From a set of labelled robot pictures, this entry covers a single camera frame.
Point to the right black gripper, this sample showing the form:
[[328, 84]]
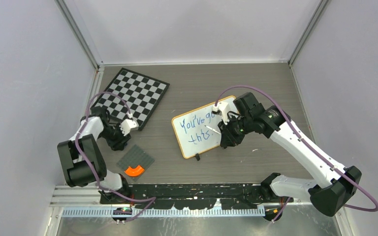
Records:
[[228, 137]]

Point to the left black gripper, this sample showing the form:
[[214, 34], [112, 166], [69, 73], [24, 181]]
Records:
[[119, 144]]

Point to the blue capped whiteboard marker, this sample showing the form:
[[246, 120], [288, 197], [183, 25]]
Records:
[[212, 129]]

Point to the black white chessboard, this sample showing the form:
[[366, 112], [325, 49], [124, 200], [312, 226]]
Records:
[[142, 94]]

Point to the yellow framed whiteboard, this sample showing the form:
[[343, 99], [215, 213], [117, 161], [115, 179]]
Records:
[[192, 136]]

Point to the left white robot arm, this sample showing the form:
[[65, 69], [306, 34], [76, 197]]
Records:
[[81, 159]]

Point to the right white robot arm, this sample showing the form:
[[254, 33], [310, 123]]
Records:
[[332, 184]]

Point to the grey studded baseplate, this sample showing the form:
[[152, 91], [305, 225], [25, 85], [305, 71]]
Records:
[[135, 156]]

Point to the orange curved block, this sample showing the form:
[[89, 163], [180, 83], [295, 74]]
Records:
[[134, 172]]

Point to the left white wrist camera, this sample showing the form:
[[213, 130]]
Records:
[[128, 125]]

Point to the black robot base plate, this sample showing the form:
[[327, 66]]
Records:
[[195, 196]]

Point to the white slotted cable duct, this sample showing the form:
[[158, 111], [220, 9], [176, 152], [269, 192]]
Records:
[[128, 212]]

